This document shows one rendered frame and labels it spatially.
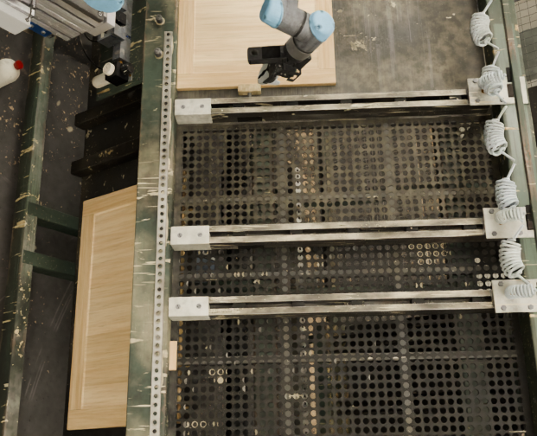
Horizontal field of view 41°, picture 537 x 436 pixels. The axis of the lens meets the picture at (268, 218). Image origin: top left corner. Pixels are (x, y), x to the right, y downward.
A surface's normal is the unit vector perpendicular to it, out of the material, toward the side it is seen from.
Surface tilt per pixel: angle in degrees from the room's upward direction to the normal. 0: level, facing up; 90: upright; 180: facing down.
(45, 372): 0
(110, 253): 90
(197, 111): 57
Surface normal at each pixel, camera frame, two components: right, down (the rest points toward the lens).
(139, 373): -0.04, -0.33
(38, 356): 0.82, -0.20
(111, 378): -0.57, -0.26
